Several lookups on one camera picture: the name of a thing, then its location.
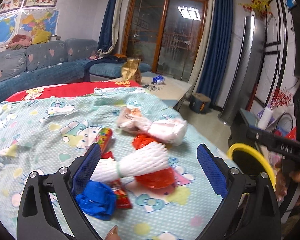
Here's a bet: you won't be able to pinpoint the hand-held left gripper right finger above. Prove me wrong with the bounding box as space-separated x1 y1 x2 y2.
197 144 282 240

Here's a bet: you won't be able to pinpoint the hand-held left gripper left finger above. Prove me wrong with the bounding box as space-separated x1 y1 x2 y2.
16 142 105 240

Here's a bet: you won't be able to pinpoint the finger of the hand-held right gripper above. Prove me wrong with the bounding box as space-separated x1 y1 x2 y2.
246 127 294 156

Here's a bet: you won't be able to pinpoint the yellow rimmed waste bin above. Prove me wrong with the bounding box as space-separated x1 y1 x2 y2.
227 142 277 196

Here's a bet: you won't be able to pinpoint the red colourful tube wrapper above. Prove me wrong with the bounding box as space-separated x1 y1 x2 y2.
94 127 114 156

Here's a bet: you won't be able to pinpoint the red snack packet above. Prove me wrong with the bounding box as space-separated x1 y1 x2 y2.
110 179 133 209

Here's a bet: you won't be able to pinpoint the white foam fruit net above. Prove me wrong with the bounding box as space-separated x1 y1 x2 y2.
90 141 169 183

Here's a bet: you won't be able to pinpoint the red plastic bag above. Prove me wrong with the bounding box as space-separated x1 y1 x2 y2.
132 134 177 189

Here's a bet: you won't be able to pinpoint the white plastic bag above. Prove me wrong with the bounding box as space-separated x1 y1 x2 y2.
115 106 188 146

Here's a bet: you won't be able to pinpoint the person's left hand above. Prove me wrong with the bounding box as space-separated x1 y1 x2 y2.
105 225 119 240

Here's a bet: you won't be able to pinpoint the black hoop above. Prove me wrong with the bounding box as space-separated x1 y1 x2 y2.
275 112 297 133

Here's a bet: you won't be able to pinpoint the white ribbed vase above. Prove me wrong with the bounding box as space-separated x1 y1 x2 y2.
257 107 273 130

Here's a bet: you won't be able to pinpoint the red berry branches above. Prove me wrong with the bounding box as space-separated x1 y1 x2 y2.
267 87 294 110

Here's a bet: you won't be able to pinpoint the television cabinet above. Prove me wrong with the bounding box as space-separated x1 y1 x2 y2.
229 109 298 155

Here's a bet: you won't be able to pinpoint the cartoon cat printed blanket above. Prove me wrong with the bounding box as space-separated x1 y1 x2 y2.
0 86 243 240

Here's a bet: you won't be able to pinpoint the dark blue stool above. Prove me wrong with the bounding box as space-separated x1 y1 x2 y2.
189 93 212 113

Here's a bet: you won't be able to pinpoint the red printed blanket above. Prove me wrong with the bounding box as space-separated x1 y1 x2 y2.
5 80 144 103

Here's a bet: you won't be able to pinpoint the silver tower air conditioner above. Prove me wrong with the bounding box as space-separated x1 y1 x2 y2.
218 15 268 127

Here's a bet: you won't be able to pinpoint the grey coffee table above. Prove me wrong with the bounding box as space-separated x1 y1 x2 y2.
107 71 193 112

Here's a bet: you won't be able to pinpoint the blue snack wrapper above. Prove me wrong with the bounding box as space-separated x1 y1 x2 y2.
152 75 167 85

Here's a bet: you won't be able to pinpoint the blue sofa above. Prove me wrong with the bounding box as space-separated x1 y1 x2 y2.
0 39 152 105

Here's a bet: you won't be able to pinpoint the brown paper bag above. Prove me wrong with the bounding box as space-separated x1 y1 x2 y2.
122 58 142 83

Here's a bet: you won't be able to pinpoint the beige curtain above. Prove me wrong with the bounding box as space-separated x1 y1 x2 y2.
190 0 215 98
109 0 137 55

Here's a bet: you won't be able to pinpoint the dark blue garment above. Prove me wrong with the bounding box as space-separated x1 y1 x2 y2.
100 55 127 64

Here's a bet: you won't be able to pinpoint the blue curtain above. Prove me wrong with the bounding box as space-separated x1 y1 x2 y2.
195 0 234 110
97 0 122 53

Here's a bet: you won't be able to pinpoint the yellow red artificial flowers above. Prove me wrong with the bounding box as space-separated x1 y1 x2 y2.
239 0 273 18

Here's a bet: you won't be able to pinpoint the yellow cushion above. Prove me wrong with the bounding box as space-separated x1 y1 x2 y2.
31 29 52 45

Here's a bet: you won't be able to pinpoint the pile of red clothes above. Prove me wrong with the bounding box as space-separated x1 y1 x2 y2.
6 34 33 50

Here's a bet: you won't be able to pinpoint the wooden sliding glass door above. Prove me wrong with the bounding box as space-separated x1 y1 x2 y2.
121 0 213 80

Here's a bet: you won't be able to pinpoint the country map poster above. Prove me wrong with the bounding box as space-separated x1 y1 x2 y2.
19 9 59 38

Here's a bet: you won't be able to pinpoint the world map poster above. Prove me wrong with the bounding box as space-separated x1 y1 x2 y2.
0 15 19 52

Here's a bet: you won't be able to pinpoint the black wall frame trim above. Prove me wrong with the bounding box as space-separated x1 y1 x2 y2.
250 0 297 110

